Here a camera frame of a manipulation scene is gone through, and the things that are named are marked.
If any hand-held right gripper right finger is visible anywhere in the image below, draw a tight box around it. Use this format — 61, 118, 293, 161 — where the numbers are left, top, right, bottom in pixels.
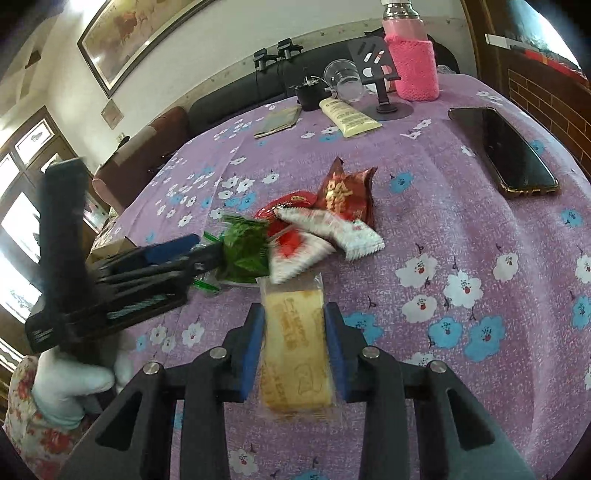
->
323, 302, 539, 480

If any cream lotion tube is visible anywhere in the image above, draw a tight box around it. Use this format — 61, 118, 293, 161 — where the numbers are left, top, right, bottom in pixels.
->
320, 98, 383, 138

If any cardboard tray box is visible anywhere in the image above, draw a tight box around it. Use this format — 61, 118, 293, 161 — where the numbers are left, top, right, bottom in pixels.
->
90, 235, 134, 273

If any black sofa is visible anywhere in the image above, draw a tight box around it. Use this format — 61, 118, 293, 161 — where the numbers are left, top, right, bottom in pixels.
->
187, 37, 462, 134

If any olive folded cloth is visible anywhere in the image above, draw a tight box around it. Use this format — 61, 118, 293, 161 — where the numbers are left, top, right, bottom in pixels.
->
253, 106, 303, 139

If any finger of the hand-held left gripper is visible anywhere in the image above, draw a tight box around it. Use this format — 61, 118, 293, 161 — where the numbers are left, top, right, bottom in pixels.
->
95, 233, 201, 278
108, 241, 227, 289

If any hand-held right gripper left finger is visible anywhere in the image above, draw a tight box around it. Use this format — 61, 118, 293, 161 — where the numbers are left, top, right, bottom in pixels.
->
58, 302, 269, 480

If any green snack packet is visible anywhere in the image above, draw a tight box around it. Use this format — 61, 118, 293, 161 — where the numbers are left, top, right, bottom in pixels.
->
217, 213, 273, 284

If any small wall plaque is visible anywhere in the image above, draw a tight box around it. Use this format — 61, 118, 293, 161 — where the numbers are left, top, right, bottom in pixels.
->
100, 100, 122, 126

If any black smartphone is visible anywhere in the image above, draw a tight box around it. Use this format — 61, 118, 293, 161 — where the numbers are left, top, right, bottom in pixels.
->
448, 107, 560, 200

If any clear glass cup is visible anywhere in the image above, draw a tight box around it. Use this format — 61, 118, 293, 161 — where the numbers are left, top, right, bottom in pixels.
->
323, 59, 366, 103

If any black spare gripper device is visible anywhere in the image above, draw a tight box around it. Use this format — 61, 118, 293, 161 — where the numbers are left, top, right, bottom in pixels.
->
252, 48, 280, 75
276, 39, 305, 61

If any yellow cake packet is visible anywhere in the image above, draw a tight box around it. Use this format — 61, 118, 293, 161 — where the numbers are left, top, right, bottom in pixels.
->
256, 272, 335, 414

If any brown armchair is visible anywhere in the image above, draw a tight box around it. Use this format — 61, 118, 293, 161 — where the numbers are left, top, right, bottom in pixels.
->
92, 107, 190, 215

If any black phone stand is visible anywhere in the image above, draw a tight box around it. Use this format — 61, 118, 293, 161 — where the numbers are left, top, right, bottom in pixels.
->
347, 36, 414, 121

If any wooden glass door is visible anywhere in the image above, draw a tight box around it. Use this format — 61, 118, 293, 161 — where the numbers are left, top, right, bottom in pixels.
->
0, 106, 79, 370

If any person's left forearm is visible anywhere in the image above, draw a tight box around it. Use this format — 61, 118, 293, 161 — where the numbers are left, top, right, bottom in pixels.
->
4, 357, 93, 476

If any wooden cabinet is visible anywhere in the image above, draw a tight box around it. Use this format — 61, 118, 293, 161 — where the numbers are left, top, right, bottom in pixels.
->
462, 0, 591, 153

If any person's left hand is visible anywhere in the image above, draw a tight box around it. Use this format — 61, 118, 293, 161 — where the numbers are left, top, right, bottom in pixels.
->
32, 342, 134, 430

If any white red snack packet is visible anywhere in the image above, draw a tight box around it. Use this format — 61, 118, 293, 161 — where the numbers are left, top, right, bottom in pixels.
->
276, 207, 386, 263
268, 231, 338, 284

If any small red snack packet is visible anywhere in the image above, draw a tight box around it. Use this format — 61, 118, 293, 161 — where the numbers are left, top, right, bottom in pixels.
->
254, 193, 319, 236

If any small black container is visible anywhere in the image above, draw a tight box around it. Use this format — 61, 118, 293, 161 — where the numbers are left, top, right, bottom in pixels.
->
288, 69, 331, 112

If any pink bottle with knit sleeve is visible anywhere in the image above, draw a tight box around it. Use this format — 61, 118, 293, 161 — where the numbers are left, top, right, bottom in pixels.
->
381, 0, 440, 101

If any large dark red snack packet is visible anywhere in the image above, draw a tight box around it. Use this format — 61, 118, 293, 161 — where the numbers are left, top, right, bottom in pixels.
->
315, 157, 378, 229

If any framed wall painting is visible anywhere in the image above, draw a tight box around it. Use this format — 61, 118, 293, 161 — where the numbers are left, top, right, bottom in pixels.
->
76, 0, 218, 99

